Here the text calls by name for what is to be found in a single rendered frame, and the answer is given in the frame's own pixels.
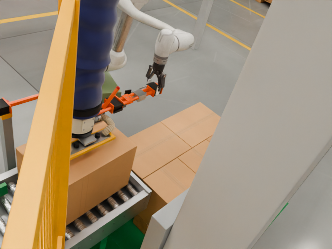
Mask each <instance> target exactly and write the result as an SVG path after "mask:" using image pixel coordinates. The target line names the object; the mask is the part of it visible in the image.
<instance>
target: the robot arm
mask: <svg viewBox="0 0 332 249"><path fill-rule="evenodd" d="M148 1H149V0H120V1H119V3H118V5H117V8H118V9H120V10H122V13H121V16H120V19H119V22H118V25H117V28H116V31H115V34H114V43H113V46H112V49H111V51H110V58H111V62H110V64H109V65H108V66H107V67H106V69H105V72H106V71H113V70H118V69H120V68H122V67H123V66H124V65H125V64H126V62H127V56H126V54H125V51H124V49H123V47H124V45H125V42H126V39H127V36H128V34H129V31H130V29H131V26H132V23H133V20H134V19H135V20H137V21H139V22H142V23H144V24H146V25H149V26H151V27H154V28H156V29H159V30H160V32H159V34H158V37H157V40H156V44H155V53H154V58H153V61H154V63H153V64H152V65H149V69H148V71H147V74H146V77H147V83H151V80H152V79H151V78H152V76H153V75H154V74H156V75H157V78H158V87H157V90H156V94H155V95H159V92H160V91H161V88H164V87H165V79H166V74H164V73H163V70H164V68H165V64H166V63H167V60H168V57H169V54H171V53H173V52H175V51H184V50H187V49H189V48H191V47H192V45H193V44H194V36H193V35H192V34H191V33H188V32H185V31H183V30H180V29H175V28H173V27H172V26H170V25H168V24H166V23H164V22H162V21H160V20H158V19H156V18H154V17H151V16H149V15H147V14H145V13H143V12H141V11H140V9H141V8H142V7H143V6H144V5H145V4H147V3H148ZM152 69H153V71H152ZM151 71H152V72H151Z"/></svg>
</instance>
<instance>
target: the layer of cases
mask: <svg viewBox="0 0 332 249"><path fill-rule="evenodd" d="M220 118H221V117H220V116H219V115H217V114H216V113H215V112H213V111H212V110H211V109H209V108H208V107H206V106H205V105H204V104H202V103H201V102H199V103H197V104H195V105H193V106H191V107H189V108H187V109H185V110H183V111H181V112H179V113H177V114H175V115H173V116H171V117H169V118H167V119H165V120H163V121H161V122H159V123H157V124H155V125H153V126H151V127H149V128H147V129H145V130H143V131H141V132H139V133H137V134H135V135H133V136H131V137H129V139H130V140H131V141H132V142H133V143H135V144H136V145H137V149H136V153H135V157H134V161H133V165H132V169H131V171H132V172H133V173H134V174H135V175H136V176H137V177H138V178H139V179H140V180H141V181H142V182H143V183H144V184H145V185H146V186H147V187H148V188H149V189H150V190H152V193H151V196H150V199H149V202H148V205H147V208H146V209H145V210H143V211H142V212H140V213H139V214H138V215H139V216H140V217H141V218H142V219H143V220H144V221H145V222H146V223H147V224H148V225H149V223H150V220H151V217H152V215H153V214H155V213H156V212H157V211H159V210H160V209H161V208H163V207H164V206H165V205H167V204H168V203H169V202H171V201H172V200H173V199H175V198H176V197H177V196H179V195H180V194H181V193H183V192H184V191H185V190H187V189H188V188H189V187H190V186H191V184H192V181H193V179H194V177H195V175H196V172H197V170H198V168H199V166H200V163H201V161H202V159H203V157H204V154H205V152H206V150H207V148H208V145H209V143H210V141H211V138H212V136H213V134H214V132H215V129H216V127H217V125H218V122H219V120H220Z"/></svg>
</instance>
